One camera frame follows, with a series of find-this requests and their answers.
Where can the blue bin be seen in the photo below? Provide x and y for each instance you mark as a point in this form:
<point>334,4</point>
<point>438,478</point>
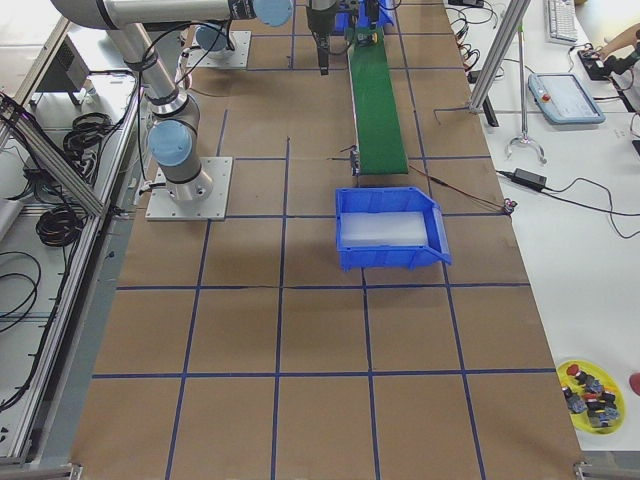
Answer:
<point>352,13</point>
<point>389,227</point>

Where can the blue bin right side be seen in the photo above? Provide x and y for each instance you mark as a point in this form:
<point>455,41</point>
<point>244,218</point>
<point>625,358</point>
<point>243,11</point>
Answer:
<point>389,227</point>

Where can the green conveyor belt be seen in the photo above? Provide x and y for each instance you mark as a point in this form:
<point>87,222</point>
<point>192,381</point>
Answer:
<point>379,148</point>

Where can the person hand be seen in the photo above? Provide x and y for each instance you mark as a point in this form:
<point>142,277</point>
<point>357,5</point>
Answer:
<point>611,45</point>

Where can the blue bin left side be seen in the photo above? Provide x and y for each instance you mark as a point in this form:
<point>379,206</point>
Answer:
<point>352,13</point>

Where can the teach pendant tablet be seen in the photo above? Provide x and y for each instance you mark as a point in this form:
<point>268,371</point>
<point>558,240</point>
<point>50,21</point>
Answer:
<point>564,100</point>

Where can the yellow push button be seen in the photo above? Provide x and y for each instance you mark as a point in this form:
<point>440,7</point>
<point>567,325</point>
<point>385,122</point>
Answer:
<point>367,38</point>

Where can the silver reacher grabber tool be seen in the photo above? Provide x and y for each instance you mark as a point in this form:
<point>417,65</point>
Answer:
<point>523,139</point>

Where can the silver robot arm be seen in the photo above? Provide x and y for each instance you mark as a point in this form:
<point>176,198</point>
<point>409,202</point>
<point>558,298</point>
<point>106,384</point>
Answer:
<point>210,36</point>
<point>173,138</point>

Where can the yellow plate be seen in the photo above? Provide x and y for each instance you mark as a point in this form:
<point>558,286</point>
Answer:
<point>592,395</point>

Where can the white keyboard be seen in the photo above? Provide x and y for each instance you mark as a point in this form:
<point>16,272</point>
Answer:
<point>559,18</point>

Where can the black power adapter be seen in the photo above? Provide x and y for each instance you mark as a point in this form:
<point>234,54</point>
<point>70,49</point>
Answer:
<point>529,179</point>

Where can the pile of spare buttons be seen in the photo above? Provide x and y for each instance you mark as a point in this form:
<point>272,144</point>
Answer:
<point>592,397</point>

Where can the aluminium frame post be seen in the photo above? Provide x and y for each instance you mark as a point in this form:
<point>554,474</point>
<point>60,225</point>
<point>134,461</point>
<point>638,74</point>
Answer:
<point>511,22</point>

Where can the brown paper table cover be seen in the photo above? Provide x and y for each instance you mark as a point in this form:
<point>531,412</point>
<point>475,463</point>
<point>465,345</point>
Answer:
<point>242,350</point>

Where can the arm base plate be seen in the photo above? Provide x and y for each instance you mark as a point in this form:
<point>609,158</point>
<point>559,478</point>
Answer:
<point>233,56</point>
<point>204,198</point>

